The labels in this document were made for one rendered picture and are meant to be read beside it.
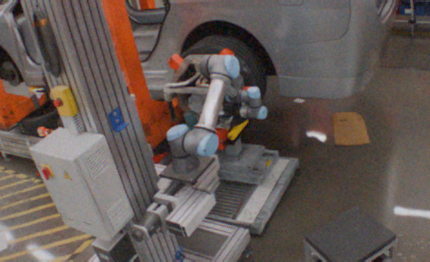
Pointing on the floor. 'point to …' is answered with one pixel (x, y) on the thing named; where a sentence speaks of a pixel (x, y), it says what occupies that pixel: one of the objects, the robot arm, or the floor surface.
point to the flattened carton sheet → (349, 129)
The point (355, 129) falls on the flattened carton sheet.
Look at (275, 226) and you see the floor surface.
